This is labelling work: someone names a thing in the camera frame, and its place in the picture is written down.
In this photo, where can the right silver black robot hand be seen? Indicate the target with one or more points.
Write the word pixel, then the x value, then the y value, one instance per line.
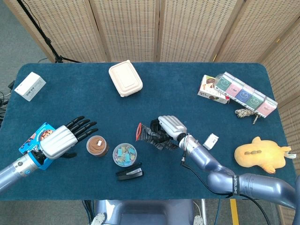
pixel 172 126

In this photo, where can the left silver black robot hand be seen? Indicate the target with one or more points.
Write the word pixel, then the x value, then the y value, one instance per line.
pixel 58 143

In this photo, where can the dark grey patterned cloth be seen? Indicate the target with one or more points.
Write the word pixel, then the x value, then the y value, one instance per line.
pixel 146 136

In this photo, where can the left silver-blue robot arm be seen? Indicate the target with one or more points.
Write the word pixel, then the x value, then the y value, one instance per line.
pixel 16 170

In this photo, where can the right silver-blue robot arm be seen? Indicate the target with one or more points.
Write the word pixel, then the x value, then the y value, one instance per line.
pixel 206 161

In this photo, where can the blue cookie box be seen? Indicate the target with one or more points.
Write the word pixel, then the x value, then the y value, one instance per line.
pixel 43 131

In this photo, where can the blue table cloth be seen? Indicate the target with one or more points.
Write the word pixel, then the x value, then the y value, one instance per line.
pixel 164 105

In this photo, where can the clear jar of rubber bands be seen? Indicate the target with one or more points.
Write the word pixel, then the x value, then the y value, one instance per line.
pixel 97 145

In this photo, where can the small white carton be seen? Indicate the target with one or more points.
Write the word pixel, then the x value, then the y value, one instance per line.
pixel 210 141

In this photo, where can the white chocolate cookie box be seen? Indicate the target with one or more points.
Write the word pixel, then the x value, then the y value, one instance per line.
pixel 208 92

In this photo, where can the clear jar of binder clips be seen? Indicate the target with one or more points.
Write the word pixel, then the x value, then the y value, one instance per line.
pixel 124 155

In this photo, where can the black stapler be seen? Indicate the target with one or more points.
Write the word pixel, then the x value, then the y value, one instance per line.
pixel 130 173

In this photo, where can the large white cardboard box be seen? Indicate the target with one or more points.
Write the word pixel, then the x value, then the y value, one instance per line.
pixel 29 86

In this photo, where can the cream lidded lunch box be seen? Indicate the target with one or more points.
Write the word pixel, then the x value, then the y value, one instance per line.
pixel 125 78

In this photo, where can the multicolour tissue multipack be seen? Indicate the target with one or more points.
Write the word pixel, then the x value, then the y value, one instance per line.
pixel 243 93

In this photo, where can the silver-blue robot torso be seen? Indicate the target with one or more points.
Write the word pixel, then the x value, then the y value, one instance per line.
pixel 145 213

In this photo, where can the yellow plush toy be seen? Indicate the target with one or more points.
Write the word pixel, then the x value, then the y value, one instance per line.
pixel 260 154

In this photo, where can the black tripod stand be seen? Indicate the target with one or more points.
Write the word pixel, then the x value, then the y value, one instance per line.
pixel 48 41

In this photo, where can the woven rattan folding screen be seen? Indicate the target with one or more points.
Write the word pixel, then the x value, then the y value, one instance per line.
pixel 129 28

